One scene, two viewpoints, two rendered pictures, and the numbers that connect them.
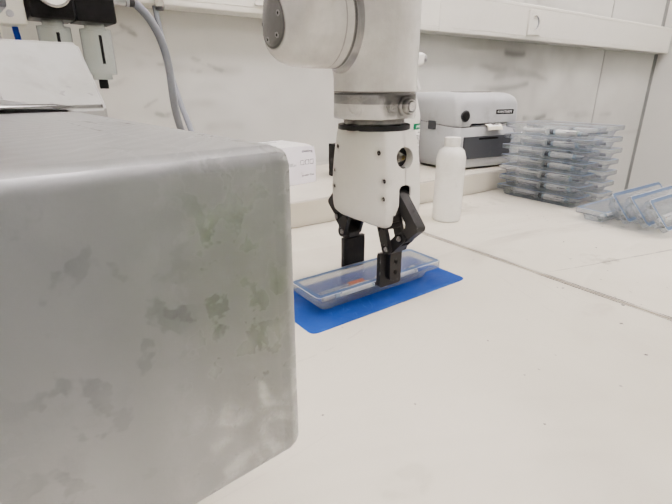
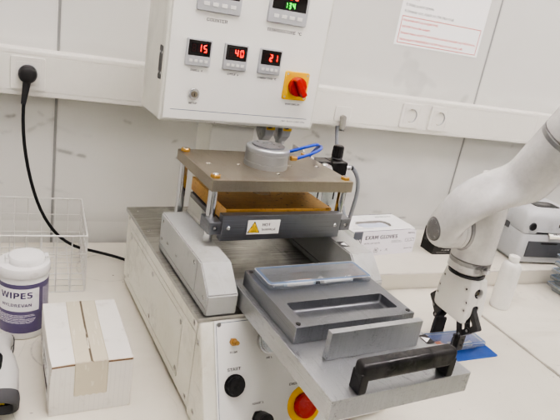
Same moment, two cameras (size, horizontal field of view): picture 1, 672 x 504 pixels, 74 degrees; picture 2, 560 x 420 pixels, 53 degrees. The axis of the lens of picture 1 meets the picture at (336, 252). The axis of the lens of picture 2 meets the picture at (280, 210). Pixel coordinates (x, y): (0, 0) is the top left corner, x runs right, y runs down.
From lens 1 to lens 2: 0.78 m
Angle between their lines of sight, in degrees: 9
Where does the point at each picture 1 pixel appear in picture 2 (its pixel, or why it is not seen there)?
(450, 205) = (503, 299)
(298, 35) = (444, 242)
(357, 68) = (465, 252)
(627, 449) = not seen: outside the picture
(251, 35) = (388, 138)
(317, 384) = not seen: hidden behind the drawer
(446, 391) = (474, 408)
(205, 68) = (352, 157)
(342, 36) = (462, 242)
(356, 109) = (460, 267)
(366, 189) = (455, 302)
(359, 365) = not seen: hidden behind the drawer
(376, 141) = (467, 283)
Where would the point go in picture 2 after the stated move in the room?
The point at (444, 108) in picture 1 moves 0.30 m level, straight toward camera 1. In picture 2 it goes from (518, 216) to (511, 243)
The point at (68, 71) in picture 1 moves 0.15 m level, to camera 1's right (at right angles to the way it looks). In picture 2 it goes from (372, 266) to (459, 287)
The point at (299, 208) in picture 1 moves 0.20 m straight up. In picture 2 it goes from (402, 277) to (421, 206)
